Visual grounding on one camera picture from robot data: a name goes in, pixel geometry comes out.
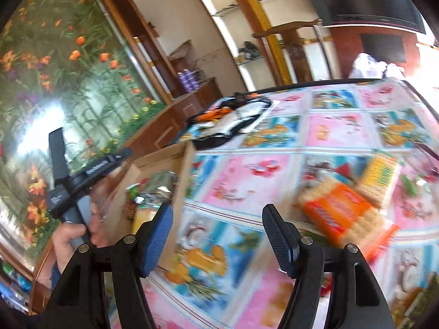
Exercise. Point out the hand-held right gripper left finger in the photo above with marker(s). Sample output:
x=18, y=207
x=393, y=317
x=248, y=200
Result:
x=157, y=240

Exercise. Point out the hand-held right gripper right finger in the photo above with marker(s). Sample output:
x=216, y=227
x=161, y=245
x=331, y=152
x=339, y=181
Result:
x=277, y=240

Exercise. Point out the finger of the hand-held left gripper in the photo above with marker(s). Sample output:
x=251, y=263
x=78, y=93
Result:
x=106, y=164

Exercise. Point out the yellow green cracker packet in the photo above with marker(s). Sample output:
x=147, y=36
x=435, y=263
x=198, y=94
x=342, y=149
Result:
x=380, y=174
x=142, y=221

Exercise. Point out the red brown snack packet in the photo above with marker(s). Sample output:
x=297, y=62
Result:
x=131, y=212

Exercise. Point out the small red snack packet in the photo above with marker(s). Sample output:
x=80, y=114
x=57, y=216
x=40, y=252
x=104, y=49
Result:
x=142, y=182

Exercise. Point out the silver foil snack packet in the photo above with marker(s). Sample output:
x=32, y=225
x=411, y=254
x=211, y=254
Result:
x=154, y=199

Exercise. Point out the green snack packet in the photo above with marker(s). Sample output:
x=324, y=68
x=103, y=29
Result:
x=159, y=181

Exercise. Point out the brown cardboard box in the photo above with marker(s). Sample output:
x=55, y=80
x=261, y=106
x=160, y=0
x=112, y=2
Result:
x=181, y=185

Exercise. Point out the orange cracker packet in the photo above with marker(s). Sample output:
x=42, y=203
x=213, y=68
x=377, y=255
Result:
x=343, y=212

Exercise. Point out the person's left hand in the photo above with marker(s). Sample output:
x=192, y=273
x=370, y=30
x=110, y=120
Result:
x=65, y=243

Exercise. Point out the wooden low cabinet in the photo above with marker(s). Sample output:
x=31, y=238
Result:
x=161, y=130

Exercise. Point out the black white orange scarf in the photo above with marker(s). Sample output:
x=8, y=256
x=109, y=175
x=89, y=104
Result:
x=240, y=116

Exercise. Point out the small green white packet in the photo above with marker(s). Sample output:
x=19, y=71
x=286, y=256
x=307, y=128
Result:
x=410, y=183

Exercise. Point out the dark cloth bundle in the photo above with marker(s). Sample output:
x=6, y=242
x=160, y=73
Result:
x=250, y=51

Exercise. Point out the wooden chair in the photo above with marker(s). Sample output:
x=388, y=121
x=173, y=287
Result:
x=295, y=51

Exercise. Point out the white plastic bag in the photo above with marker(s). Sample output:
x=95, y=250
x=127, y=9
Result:
x=367, y=67
x=396, y=70

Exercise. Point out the flower wall mural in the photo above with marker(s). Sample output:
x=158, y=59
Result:
x=51, y=75

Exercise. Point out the white wall shelf niche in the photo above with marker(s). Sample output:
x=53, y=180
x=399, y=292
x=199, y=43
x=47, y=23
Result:
x=233, y=24

